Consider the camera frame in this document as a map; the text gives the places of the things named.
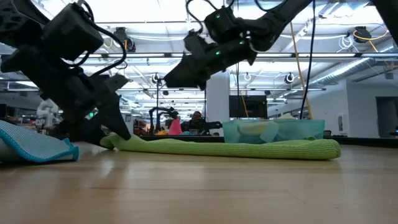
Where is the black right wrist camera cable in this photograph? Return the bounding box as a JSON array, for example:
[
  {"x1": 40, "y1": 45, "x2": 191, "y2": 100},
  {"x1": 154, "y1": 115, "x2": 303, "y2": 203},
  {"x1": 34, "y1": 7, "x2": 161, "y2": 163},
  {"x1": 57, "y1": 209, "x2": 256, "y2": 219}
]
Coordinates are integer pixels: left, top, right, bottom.
[{"x1": 185, "y1": 0, "x2": 236, "y2": 35}]

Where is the pink cloth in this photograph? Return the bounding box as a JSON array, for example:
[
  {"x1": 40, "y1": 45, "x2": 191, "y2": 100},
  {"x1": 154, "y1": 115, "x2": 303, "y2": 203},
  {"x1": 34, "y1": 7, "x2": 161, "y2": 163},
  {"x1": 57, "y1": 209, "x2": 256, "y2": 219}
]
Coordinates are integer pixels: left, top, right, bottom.
[{"x1": 167, "y1": 118, "x2": 183, "y2": 136}]

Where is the person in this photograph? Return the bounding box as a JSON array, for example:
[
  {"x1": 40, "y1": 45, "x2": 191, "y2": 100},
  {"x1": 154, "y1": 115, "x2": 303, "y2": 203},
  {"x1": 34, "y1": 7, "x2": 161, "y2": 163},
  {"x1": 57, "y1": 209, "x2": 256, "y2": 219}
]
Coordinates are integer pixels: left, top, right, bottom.
[{"x1": 189, "y1": 111, "x2": 206, "y2": 131}]

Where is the light blue microfiber towel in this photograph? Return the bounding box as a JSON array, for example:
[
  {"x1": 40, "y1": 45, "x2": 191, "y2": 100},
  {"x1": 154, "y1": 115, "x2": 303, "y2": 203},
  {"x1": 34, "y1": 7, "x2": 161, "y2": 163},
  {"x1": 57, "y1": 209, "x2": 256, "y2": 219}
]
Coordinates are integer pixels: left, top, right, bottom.
[{"x1": 0, "y1": 119, "x2": 80, "y2": 164}]

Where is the long horizontal light bar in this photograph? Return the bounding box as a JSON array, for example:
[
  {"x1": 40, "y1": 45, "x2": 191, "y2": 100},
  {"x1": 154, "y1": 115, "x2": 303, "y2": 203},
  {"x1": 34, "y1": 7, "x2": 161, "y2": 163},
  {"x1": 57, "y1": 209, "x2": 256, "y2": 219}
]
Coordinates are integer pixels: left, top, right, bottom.
[{"x1": 74, "y1": 52, "x2": 398, "y2": 59}]

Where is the black metal frame stand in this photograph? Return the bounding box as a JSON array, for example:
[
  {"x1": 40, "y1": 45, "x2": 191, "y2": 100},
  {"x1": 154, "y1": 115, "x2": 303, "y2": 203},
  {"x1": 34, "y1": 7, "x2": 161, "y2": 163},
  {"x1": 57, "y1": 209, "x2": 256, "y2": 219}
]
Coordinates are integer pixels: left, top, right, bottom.
[{"x1": 155, "y1": 76, "x2": 208, "y2": 135}]

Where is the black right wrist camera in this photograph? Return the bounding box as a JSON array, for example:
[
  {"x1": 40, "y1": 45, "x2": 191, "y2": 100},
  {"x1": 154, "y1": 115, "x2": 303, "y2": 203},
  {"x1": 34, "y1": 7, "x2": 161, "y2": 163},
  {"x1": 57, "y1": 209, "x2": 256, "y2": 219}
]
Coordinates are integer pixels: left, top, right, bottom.
[{"x1": 204, "y1": 6, "x2": 247, "y2": 44}]

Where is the black standing panel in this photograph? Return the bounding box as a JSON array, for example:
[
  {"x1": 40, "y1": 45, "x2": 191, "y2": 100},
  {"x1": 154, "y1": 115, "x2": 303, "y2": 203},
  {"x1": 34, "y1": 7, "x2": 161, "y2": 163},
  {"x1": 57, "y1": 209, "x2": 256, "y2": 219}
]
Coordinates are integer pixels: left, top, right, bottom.
[{"x1": 229, "y1": 95, "x2": 269, "y2": 119}]

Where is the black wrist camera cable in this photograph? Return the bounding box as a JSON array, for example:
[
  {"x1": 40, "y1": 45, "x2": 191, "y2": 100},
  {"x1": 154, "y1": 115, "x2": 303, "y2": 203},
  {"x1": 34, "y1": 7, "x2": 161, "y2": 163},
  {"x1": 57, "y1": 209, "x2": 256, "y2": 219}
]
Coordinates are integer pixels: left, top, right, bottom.
[
  {"x1": 185, "y1": 0, "x2": 236, "y2": 35},
  {"x1": 62, "y1": 0, "x2": 127, "y2": 77}
]

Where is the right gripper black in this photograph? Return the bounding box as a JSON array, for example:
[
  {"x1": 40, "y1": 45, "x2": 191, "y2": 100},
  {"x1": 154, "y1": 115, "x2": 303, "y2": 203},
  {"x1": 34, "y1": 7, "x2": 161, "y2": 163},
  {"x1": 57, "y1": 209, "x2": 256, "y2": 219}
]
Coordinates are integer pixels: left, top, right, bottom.
[{"x1": 164, "y1": 29, "x2": 257, "y2": 91}]

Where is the teal plastic bin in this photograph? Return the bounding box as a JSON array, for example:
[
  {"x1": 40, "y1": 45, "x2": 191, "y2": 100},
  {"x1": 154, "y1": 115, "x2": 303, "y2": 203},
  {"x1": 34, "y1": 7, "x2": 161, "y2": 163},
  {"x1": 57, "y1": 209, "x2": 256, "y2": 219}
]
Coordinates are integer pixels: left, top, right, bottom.
[{"x1": 222, "y1": 119, "x2": 326, "y2": 144}]

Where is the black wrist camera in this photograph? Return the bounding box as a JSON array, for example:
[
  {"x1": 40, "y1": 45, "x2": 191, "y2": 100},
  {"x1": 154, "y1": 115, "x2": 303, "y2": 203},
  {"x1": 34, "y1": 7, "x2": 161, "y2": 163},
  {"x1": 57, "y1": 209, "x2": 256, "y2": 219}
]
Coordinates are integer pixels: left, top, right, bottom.
[
  {"x1": 204, "y1": 6, "x2": 247, "y2": 44},
  {"x1": 42, "y1": 2, "x2": 104, "y2": 62}
]

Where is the white robot figure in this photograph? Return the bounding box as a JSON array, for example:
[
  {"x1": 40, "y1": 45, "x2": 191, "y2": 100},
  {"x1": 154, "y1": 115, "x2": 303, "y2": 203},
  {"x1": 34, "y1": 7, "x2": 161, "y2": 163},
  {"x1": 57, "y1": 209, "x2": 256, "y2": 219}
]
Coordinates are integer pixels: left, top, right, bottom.
[{"x1": 35, "y1": 98, "x2": 63, "y2": 130}]

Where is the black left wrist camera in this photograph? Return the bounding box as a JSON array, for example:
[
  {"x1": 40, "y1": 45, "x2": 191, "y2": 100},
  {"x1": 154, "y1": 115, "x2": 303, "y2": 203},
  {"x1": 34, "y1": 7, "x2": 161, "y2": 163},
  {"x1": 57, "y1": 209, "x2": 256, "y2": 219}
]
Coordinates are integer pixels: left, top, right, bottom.
[{"x1": 42, "y1": 2, "x2": 104, "y2": 62}]

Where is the yellow cable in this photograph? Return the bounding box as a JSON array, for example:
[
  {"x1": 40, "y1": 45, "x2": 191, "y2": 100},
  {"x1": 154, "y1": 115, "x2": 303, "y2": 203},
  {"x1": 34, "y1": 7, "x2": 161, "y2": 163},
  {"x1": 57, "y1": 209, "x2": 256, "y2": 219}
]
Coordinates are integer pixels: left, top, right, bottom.
[{"x1": 290, "y1": 21, "x2": 313, "y2": 120}]

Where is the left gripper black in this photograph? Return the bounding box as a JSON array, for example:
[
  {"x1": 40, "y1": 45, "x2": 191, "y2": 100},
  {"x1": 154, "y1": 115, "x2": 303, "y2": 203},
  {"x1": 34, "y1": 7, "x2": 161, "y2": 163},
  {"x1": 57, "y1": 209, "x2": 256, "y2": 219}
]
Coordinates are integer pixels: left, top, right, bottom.
[{"x1": 0, "y1": 46, "x2": 132, "y2": 146}]

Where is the black left wrist camera cable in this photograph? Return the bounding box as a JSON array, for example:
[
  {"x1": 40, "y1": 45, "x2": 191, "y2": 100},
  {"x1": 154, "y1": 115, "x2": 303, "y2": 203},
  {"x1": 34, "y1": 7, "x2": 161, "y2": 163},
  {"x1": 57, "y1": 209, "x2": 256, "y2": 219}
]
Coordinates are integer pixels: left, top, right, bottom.
[{"x1": 62, "y1": 0, "x2": 127, "y2": 77}]

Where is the bright green microfiber towel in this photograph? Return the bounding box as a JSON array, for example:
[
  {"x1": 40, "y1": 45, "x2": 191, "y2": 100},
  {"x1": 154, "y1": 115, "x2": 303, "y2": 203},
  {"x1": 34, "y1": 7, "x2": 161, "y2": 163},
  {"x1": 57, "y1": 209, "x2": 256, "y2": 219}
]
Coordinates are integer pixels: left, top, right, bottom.
[{"x1": 99, "y1": 133, "x2": 342, "y2": 161}]

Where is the dark right arm cable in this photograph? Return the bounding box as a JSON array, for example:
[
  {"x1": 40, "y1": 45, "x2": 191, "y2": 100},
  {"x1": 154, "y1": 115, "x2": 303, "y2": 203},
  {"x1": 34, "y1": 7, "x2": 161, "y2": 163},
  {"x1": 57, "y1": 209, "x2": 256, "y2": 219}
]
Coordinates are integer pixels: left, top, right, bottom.
[{"x1": 299, "y1": 0, "x2": 317, "y2": 121}]

